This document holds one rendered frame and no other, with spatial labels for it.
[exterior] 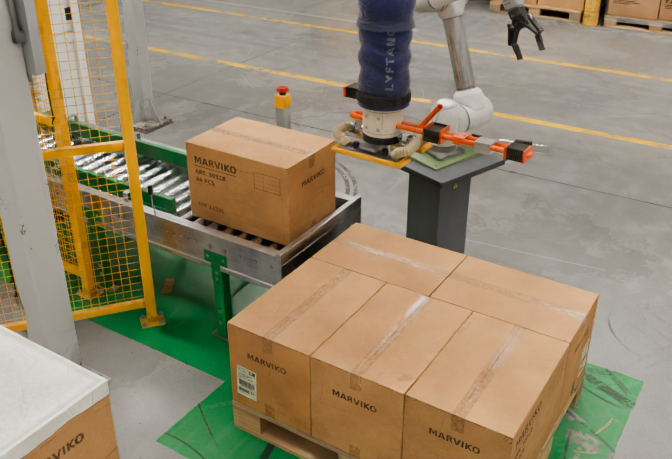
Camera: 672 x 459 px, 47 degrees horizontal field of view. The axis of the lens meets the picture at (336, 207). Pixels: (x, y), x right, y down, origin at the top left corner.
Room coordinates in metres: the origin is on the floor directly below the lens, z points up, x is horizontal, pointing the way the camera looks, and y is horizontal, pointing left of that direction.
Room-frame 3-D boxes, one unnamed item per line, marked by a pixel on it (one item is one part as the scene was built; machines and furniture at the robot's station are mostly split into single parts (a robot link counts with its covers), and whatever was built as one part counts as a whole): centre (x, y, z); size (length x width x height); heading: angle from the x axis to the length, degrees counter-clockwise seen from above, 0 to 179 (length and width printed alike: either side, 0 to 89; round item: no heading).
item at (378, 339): (2.63, -0.34, 0.34); 1.20 x 1.00 x 0.40; 58
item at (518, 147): (2.72, -0.69, 1.19); 0.08 x 0.07 x 0.05; 56
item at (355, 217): (3.24, 0.07, 0.47); 0.70 x 0.03 x 0.15; 148
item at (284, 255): (3.24, 0.07, 0.58); 0.70 x 0.03 x 0.06; 148
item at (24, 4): (2.87, 1.19, 1.62); 0.20 x 0.05 x 0.30; 58
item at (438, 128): (2.92, -0.40, 1.19); 0.10 x 0.08 x 0.06; 146
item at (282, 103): (3.97, 0.29, 0.50); 0.07 x 0.07 x 1.00; 58
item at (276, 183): (3.44, 0.36, 0.75); 0.60 x 0.40 x 0.40; 58
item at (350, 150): (2.98, -0.14, 1.09); 0.34 x 0.10 x 0.05; 56
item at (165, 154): (4.28, 1.21, 0.60); 1.60 x 0.10 x 0.09; 58
